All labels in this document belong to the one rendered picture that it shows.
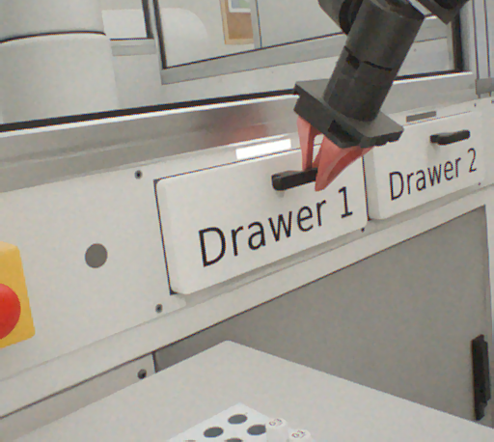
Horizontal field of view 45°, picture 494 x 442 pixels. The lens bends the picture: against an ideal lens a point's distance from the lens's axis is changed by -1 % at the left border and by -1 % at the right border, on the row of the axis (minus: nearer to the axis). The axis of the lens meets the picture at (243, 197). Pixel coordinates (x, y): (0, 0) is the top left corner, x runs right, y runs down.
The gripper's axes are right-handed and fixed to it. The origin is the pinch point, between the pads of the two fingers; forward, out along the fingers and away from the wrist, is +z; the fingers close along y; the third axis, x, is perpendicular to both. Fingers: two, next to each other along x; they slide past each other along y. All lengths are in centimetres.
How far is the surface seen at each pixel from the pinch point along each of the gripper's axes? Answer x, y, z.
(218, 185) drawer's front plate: 11.2, 3.0, 0.6
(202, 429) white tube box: 28.7, -17.2, 0.6
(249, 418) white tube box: 26.0, -18.4, -0.3
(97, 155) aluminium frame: 22.8, 7.0, -2.3
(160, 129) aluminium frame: 16.0, 7.8, -3.5
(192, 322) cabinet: 14.8, -2.8, 12.9
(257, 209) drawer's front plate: 6.5, 1.0, 3.3
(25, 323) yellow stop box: 33.0, -2.6, 4.2
